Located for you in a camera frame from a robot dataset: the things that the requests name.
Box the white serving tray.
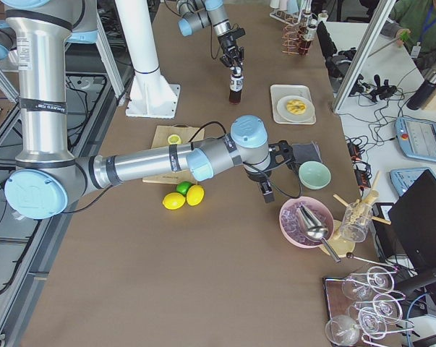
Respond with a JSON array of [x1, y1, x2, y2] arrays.
[[270, 85, 316, 125]]

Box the black thermos bottle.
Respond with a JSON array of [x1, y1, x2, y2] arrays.
[[406, 69, 436, 111]]

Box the wooden cutting board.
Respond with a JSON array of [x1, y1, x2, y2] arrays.
[[142, 125, 199, 185]]

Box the wine glass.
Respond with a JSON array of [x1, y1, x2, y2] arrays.
[[325, 314, 361, 346], [341, 266, 394, 301], [346, 294, 403, 324], [358, 307, 388, 339]]

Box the white round plate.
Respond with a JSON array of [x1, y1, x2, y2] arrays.
[[276, 95, 315, 123]]

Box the dark glass rack tray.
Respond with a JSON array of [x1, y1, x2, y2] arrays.
[[322, 277, 356, 320]]

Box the aluminium frame post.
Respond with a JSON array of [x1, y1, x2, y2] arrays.
[[332, 0, 396, 113]]

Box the tea bottle in rack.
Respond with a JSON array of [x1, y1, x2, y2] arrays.
[[298, 12, 317, 56]]

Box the pink bowl of ice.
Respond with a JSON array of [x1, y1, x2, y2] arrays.
[[279, 197, 334, 249]]

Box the wine glass lower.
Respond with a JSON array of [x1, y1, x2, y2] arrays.
[[358, 307, 388, 339]]

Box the wooden mug tree stand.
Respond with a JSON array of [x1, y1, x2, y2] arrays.
[[328, 171, 391, 258]]

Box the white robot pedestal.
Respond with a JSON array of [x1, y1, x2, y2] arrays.
[[116, 0, 180, 119]]

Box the brown tea bottle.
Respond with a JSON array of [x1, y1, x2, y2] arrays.
[[228, 67, 244, 105]]

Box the green lime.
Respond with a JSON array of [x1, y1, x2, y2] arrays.
[[176, 181, 193, 196]]

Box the metal ice scoop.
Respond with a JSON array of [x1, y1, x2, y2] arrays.
[[297, 205, 341, 263]]

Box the wine glass upper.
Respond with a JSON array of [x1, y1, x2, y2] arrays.
[[341, 266, 394, 301]]

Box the mint green bowl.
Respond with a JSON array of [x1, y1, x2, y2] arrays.
[[299, 161, 331, 190]]

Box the half lemon slice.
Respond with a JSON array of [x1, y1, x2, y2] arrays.
[[167, 134, 182, 145]]

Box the white dish rack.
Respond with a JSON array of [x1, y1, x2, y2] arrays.
[[269, 0, 312, 23]]

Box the copper wire bottle rack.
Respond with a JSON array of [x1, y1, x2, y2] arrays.
[[282, 15, 317, 55]]

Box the wine glass middle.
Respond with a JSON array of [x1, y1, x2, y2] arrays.
[[346, 294, 403, 324]]

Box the yellow lemon near lime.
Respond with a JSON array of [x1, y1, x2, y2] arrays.
[[186, 184, 205, 206]]

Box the wine glass bottom left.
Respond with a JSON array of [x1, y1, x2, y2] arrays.
[[325, 314, 361, 346]]

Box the person in green sweater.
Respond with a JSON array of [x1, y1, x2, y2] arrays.
[[380, 0, 436, 72]]

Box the yellow lemon front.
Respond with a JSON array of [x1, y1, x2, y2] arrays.
[[162, 192, 186, 210]]

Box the braided pastry ring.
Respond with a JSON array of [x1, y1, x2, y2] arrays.
[[286, 98, 308, 115]]

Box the teach pendant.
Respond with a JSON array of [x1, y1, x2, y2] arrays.
[[389, 166, 436, 197], [394, 116, 436, 163]]

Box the grey folded cloth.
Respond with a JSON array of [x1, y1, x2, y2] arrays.
[[292, 142, 322, 165]]

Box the black monitor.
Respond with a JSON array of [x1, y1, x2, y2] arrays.
[[388, 170, 436, 270]]

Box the clear glass mug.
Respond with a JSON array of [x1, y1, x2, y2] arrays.
[[339, 202, 372, 243]]

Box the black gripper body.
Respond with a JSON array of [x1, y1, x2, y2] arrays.
[[217, 27, 245, 64], [244, 140, 296, 194]]

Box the teach pendant upper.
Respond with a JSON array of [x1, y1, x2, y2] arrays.
[[394, 116, 436, 163]]

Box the teach pendant lower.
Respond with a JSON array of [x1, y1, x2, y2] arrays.
[[389, 166, 436, 197]]

